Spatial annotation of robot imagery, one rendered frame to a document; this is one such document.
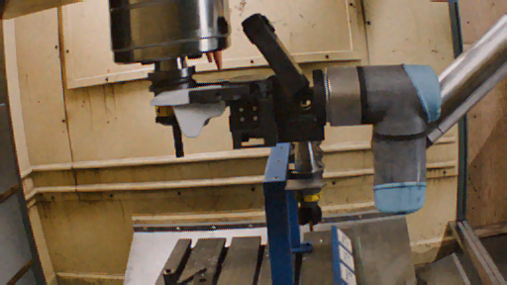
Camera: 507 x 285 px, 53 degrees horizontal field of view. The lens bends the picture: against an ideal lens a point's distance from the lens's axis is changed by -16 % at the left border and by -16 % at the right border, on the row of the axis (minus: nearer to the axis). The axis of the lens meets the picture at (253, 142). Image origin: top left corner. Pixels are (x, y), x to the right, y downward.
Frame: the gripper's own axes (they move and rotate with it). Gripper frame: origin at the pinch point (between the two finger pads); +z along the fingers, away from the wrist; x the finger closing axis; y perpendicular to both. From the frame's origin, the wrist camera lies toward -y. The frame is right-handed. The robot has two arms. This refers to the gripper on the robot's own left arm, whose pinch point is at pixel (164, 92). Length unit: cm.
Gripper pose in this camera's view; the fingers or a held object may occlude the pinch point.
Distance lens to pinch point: 76.0
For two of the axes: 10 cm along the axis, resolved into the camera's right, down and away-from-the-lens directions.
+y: 0.9, 9.7, 2.2
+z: -9.9, 0.6, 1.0
